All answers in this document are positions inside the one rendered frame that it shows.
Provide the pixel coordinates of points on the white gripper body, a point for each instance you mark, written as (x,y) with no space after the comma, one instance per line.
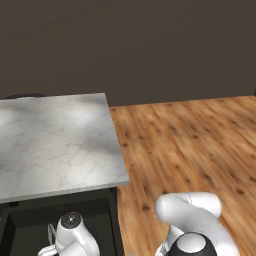
(46,250)

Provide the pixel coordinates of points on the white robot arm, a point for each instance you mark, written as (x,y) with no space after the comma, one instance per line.
(196,213)

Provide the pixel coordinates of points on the silver metal tongs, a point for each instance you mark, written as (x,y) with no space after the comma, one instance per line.
(50,233)

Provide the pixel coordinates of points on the black open drawer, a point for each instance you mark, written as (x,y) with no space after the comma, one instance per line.
(30,233)

